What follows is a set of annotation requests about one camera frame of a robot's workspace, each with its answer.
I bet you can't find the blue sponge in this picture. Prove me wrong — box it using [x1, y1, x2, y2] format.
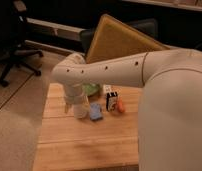
[89, 103, 103, 121]

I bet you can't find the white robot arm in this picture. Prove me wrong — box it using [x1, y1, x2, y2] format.
[53, 49, 202, 171]

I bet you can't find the green bowl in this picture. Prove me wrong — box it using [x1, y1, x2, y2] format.
[83, 84, 100, 96]

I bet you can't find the orange carrot toy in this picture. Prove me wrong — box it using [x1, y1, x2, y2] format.
[116, 99, 125, 113]

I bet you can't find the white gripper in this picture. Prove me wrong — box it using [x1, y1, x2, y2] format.
[63, 84, 89, 114]

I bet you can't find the black office chair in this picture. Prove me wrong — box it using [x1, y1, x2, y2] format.
[0, 0, 43, 87]

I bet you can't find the yellow padded board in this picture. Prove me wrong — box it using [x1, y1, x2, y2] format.
[86, 14, 168, 63]

